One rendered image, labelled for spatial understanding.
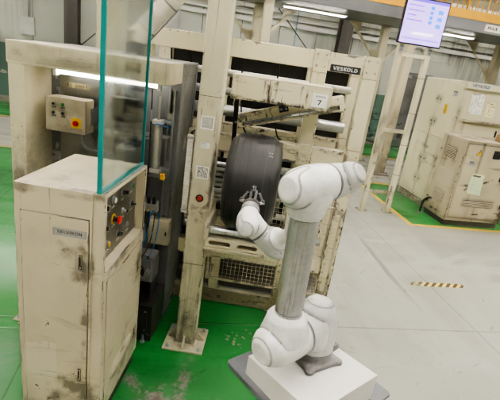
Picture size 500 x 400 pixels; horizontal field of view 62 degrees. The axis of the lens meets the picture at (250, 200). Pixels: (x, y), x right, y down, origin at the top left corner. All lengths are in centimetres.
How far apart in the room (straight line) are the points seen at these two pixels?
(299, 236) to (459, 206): 541
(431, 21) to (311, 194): 507
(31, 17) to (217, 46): 985
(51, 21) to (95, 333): 1032
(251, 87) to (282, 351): 160
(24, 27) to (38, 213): 1023
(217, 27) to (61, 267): 140
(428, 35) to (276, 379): 518
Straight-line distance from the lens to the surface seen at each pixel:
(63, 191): 190
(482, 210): 694
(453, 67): 1369
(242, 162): 225
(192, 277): 272
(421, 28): 615
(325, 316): 169
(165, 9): 272
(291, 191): 129
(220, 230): 247
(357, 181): 143
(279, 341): 155
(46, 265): 207
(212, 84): 236
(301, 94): 260
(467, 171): 655
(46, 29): 1197
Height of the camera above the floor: 189
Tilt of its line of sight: 19 degrees down
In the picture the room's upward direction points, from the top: 8 degrees clockwise
